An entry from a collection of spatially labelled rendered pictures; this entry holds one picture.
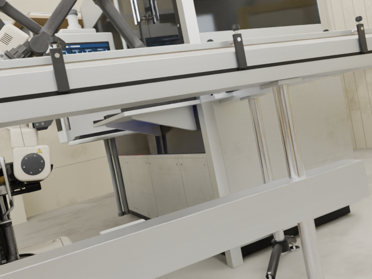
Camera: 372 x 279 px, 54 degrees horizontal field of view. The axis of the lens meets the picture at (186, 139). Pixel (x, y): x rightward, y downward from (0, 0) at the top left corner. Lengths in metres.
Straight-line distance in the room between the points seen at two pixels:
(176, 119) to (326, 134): 0.94
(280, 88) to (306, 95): 1.16
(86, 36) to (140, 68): 1.97
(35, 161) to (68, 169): 3.46
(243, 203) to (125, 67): 0.46
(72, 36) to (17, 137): 1.14
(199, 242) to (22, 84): 0.54
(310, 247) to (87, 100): 0.77
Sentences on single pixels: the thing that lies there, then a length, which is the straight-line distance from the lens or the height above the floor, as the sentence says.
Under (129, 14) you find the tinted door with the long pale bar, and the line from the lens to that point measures 2.68.
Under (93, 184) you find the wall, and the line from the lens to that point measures 5.44.
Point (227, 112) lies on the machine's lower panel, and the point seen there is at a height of 0.79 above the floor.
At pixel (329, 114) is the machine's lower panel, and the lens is 2.39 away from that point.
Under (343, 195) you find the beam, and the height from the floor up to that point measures 0.46.
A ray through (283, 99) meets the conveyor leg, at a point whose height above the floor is 0.79.
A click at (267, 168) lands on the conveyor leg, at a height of 0.49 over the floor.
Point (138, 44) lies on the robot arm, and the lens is 1.88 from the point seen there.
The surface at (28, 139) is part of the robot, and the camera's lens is 1.85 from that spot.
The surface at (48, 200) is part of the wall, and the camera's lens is 5.21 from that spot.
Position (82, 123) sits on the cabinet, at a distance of 2.67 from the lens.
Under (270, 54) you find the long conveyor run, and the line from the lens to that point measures 1.06.
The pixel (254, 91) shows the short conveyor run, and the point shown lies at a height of 0.86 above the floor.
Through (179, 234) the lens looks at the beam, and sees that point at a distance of 0.92.
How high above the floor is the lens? 0.77
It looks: 2 degrees down
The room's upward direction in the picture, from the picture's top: 11 degrees counter-clockwise
